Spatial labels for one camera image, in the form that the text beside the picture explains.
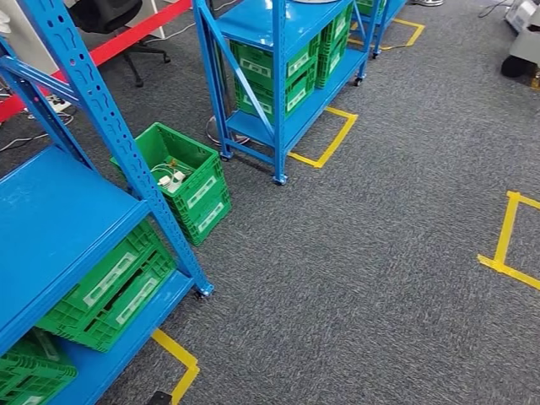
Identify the blue steel shelf rack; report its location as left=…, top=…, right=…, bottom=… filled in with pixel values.
left=370, top=0, right=410, bottom=60
left=192, top=0, right=382, bottom=186
left=0, top=0, right=215, bottom=405

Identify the yellow floor tape outline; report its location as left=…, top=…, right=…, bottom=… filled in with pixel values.
left=288, top=105, right=358, bottom=170
left=151, top=328, right=201, bottom=405
left=477, top=191, right=540, bottom=292

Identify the white desk side panel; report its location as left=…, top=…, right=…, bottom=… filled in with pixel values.
left=0, top=0, right=60, bottom=77
left=126, top=0, right=166, bottom=41

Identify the red barrier belt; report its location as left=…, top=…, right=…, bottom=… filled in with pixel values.
left=0, top=0, right=193, bottom=124

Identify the black office chair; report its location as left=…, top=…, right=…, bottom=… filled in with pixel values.
left=67, top=0, right=172, bottom=88

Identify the white floor power strip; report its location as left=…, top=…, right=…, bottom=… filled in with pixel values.
left=44, top=94, right=72, bottom=113

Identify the grey white machine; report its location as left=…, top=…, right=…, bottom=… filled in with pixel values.
left=501, top=0, right=540, bottom=90

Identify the chrome stanchion post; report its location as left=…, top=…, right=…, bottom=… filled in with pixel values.
left=205, top=114, right=250, bottom=148

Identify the white cable bundle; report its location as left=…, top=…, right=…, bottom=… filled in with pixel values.
left=149, top=159, right=190, bottom=186

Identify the black floor cable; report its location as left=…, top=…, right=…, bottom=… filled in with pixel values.
left=477, top=0, right=509, bottom=19

